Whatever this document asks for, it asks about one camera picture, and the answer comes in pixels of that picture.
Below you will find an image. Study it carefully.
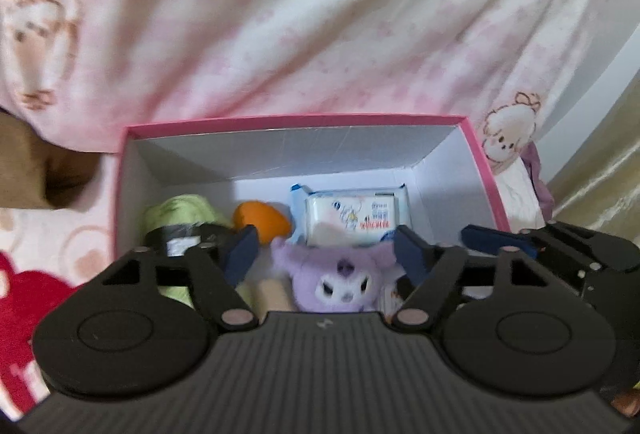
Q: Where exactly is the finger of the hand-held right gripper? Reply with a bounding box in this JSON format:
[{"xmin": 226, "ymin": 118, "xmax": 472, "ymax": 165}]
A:
[{"xmin": 460, "ymin": 220, "xmax": 632, "ymax": 271}]

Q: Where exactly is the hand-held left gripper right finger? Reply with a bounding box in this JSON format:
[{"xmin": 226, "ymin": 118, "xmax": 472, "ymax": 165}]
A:
[{"xmin": 382, "ymin": 225, "xmax": 547, "ymax": 331}]

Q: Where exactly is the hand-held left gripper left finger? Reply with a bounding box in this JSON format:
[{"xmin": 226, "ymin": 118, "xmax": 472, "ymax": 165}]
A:
[{"xmin": 75, "ymin": 225, "xmax": 261, "ymax": 333}]

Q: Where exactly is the orange makeup sponge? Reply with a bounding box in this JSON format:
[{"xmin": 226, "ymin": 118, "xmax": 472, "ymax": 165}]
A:
[{"xmin": 232, "ymin": 201, "xmax": 293, "ymax": 247}]

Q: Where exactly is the purple plush toy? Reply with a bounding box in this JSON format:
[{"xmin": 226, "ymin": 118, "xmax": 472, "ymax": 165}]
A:
[{"xmin": 270, "ymin": 236, "xmax": 401, "ymax": 313}]

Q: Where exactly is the green yarn ball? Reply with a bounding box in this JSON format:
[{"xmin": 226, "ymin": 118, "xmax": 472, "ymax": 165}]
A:
[{"xmin": 142, "ymin": 194, "xmax": 233, "ymax": 307}]

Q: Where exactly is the small white tissue pack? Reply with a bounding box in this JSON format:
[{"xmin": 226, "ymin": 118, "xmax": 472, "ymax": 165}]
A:
[{"xmin": 305, "ymin": 196, "xmax": 401, "ymax": 249}]

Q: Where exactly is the white wet wipes pack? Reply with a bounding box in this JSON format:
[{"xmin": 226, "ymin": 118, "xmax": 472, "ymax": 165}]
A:
[{"xmin": 290, "ymin": 184, "xmax": 411, "ymax": 245}]

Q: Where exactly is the pink cardboard box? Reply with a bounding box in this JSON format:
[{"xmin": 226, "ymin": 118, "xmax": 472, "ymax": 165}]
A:
[{"xmin": 111, "ymin": 114, "xmax": 513, "ymax": 315}]

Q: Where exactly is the cream satin curtain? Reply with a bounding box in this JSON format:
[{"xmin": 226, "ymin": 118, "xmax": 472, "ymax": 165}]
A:
[{"xmin": 545, "ymin": 78, "xmax": 640, "ymax": 239}]

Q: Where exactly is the red bear printed blanket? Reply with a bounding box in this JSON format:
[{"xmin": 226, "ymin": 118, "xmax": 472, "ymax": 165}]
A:
[{"xmin": 0, "ymin": 154, "xmax": 548, "ymax": 425}]

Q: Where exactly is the brown pillow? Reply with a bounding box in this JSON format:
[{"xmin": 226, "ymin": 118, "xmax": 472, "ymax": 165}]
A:
[{"xmin": 0, "ymin": 108, "xmax": 98, "ymax": 212}]

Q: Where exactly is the pink printed pillow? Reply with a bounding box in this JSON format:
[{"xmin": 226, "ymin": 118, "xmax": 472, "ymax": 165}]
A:
[{"xmin": 0, "ymin": 0, "xmax": 616, "ymax": 175}]

